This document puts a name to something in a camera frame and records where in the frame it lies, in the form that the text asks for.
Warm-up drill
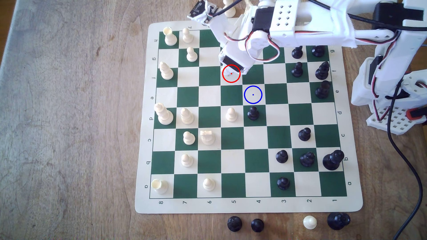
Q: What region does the green and cream chess mat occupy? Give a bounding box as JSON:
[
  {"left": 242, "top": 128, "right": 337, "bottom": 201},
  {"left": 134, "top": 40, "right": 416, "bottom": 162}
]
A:
[{"left": 134, "top": 20, "right": 363, "bottom": 214}]

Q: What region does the white bishop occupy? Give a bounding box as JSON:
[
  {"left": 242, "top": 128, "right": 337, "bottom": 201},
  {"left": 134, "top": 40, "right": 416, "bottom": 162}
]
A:
[
  {"left": 159, "top": 62, "right": 174, "bottom": 80},
  {"left": 180, "top": 108, "right": 195, "bottom": 125}
]

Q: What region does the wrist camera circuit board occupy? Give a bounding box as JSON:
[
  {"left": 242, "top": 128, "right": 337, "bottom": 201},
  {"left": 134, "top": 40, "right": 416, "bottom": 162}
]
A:
[{"left": 187, "top": 0, "right": 219, "bottom": 25}]

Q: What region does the white chess piece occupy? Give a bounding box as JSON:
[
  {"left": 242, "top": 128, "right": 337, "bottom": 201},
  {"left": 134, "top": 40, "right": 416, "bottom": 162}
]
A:
[{"left": 223, "top": 0, "right": 236, "bottom": 18}]

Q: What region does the black bishop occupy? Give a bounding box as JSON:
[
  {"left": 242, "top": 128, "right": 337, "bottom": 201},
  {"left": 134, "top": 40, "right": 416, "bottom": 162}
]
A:
[{"left": 315, "top": 61, "right": 330, "bottom": 80}]

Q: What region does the red white black servo wire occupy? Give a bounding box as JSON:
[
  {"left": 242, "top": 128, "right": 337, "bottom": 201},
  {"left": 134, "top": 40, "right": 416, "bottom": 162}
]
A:
[{"left": 245, "top": 32, "right": 281, "bottom": 63}]

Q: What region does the red clamp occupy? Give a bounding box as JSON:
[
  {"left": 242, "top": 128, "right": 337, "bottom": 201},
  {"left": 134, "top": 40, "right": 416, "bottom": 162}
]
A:
[{"left": 406, "top": 107, "right": 427, "bottom": 121}]

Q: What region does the tall white queen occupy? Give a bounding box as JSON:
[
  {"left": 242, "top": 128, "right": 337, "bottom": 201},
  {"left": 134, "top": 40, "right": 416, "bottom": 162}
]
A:
[{"left": 154, "top": 103, "right": 174, "bottom": 125}]

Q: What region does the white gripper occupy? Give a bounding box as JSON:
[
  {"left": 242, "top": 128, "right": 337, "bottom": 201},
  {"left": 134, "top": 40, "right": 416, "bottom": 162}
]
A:
[{"left": 208, "top": 15, "right": 258, "bottom": 75}]

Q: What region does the black king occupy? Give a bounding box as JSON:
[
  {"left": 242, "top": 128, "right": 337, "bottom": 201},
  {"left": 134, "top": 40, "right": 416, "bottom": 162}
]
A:
[{"left": 315, "top": 80, "right": 332, "bottom": 99}]

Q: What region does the white rook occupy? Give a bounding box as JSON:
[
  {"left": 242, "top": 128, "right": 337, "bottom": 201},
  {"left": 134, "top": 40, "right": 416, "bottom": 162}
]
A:
[
  {"left": 163, "top": 27, "right": 178, "bottom": 46},
  {"left": 151, "top": 179, "right": 168, "bottom": 195}
]

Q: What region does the large black chess piece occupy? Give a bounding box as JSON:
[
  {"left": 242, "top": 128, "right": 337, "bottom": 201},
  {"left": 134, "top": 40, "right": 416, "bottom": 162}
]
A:
[{"left": 327, "top": 212, "right": 351, "bottom": 231}]

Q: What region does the white perforated base plate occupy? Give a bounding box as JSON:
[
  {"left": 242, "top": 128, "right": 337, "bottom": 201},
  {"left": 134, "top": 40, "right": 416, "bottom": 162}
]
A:
[{"left": 366, "top": 106, "right": 421, "bottom": 135}]

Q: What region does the black pawn row b right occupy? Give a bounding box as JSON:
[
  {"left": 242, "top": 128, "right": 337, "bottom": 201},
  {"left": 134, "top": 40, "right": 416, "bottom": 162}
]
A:
[{"left": 300, "top": 152, "right": 316, "bottom": 168}]

